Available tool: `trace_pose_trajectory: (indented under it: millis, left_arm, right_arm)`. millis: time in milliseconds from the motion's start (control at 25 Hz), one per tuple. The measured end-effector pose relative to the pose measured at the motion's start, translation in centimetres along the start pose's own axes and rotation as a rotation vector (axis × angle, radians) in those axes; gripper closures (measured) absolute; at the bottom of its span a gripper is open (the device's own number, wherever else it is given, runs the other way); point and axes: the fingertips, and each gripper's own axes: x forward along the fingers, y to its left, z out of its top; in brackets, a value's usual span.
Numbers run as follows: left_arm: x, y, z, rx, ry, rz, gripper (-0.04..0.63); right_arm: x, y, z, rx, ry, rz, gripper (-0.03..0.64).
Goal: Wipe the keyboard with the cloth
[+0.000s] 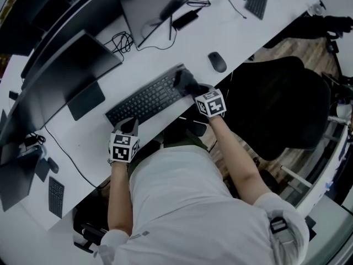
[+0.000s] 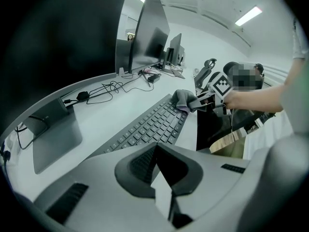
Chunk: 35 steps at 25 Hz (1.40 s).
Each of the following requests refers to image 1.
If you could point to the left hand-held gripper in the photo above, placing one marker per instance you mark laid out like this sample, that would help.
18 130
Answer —
121 150

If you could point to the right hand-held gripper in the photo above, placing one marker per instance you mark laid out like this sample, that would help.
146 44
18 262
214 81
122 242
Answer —
213 105

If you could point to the black keyboard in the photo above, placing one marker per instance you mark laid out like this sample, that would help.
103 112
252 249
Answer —
257 0
56 197
146 101

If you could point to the person's right forearm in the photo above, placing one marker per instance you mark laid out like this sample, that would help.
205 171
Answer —
240 164

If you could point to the person's left forearm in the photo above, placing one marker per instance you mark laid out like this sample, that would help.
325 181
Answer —
120 200

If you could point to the black computer mouse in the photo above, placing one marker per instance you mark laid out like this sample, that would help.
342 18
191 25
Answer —
217 61
53 165

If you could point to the person's green trousers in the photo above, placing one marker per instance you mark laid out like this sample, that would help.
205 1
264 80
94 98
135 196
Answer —
176 137

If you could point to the black mesh office chair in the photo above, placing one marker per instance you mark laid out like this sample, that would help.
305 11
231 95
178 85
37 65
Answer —
275 106

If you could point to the black and white office chair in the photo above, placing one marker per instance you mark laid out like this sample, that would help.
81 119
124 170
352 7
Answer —
89 230

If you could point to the person in white shirt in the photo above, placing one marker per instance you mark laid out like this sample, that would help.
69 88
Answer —
187 217

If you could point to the black monitor with flat base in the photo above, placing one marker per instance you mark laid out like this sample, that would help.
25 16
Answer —
77 65

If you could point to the black monitor with thin-legged stand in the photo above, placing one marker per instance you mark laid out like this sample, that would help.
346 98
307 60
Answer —
154 7

